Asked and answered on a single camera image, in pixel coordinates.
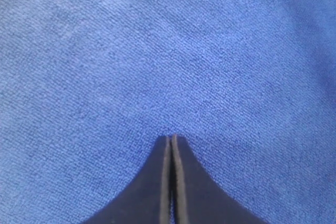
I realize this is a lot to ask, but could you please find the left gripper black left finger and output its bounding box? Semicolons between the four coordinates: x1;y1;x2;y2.
84;136;171;224

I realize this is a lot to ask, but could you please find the blue terry towel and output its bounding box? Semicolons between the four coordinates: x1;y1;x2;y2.
1;0;335;223

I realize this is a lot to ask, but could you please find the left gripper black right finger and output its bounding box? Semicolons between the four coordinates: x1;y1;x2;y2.
171;134;265;224

